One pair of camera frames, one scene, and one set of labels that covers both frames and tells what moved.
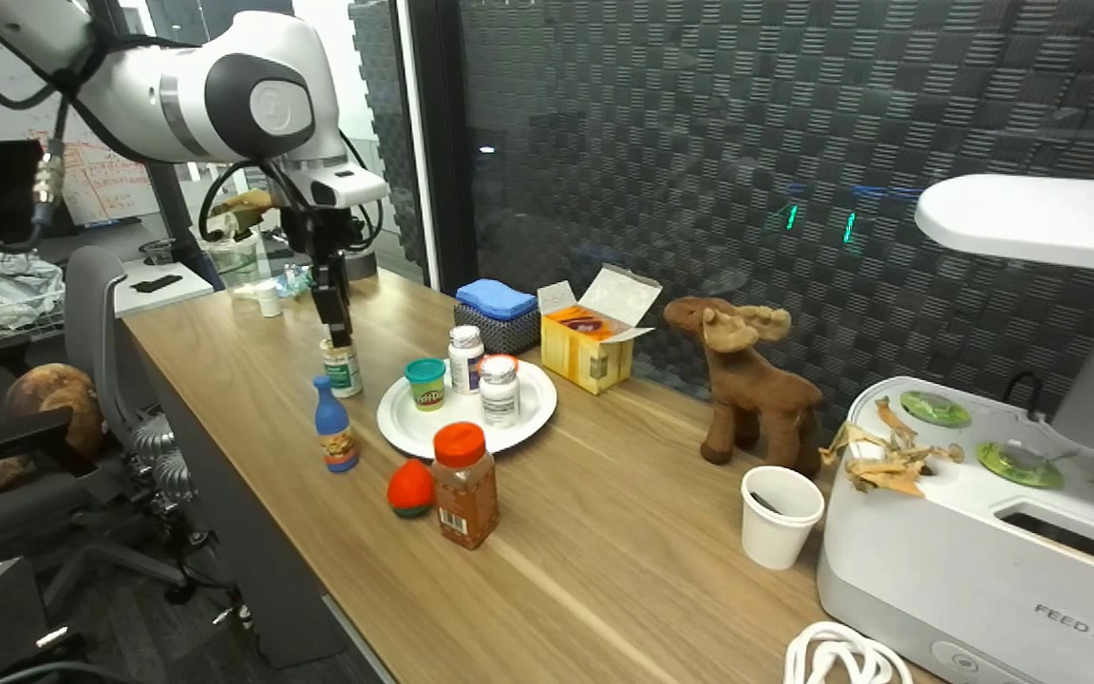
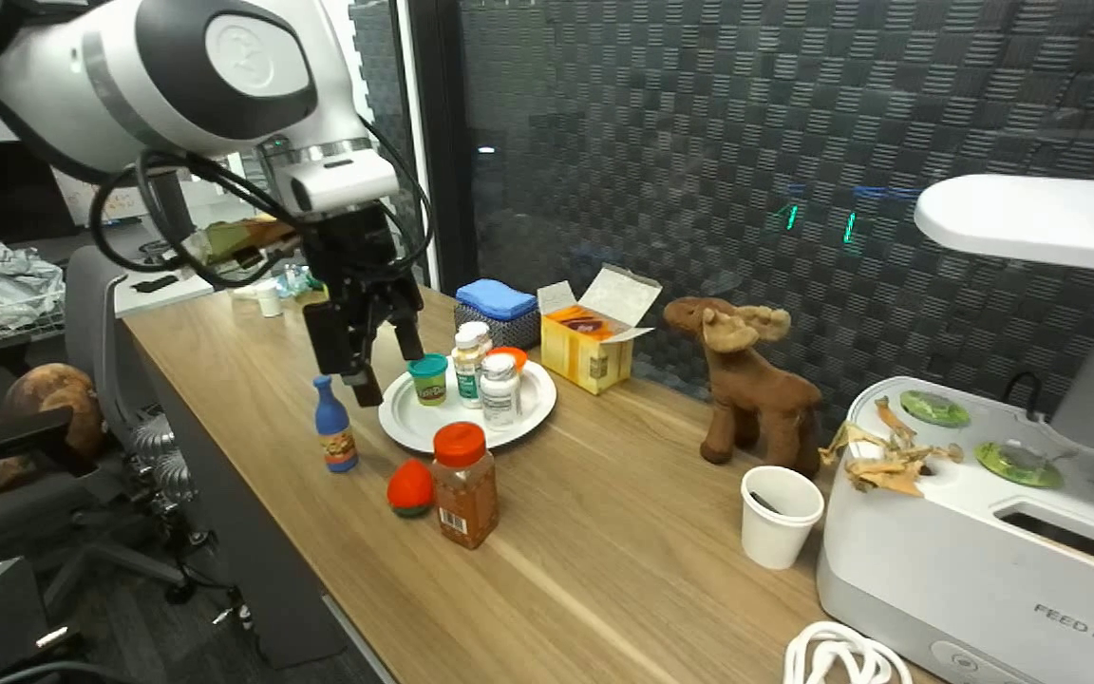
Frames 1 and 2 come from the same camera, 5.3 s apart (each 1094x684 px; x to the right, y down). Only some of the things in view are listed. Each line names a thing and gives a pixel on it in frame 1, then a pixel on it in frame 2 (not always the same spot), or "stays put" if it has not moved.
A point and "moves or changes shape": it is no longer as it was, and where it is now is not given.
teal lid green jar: (427, 381) stays put
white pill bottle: (500, 390) stays put
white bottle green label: (339, 375) moves or changes shape
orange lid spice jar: (464, 486) stays put
